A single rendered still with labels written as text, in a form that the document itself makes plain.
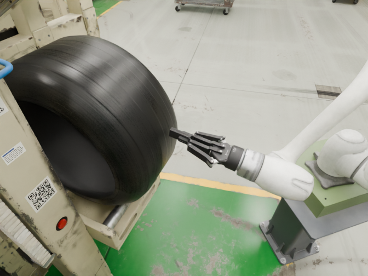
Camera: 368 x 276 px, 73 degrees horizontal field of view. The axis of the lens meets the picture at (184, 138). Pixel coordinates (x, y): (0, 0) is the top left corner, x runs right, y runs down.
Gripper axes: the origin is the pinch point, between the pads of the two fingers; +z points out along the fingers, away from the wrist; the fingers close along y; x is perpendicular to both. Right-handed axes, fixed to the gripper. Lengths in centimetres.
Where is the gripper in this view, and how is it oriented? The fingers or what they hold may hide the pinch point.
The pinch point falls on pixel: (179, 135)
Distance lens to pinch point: 79.2
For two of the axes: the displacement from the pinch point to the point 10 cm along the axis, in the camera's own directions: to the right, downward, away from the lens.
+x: -1.3, 6.8, 7.2
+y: -4.1, 6.2, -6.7
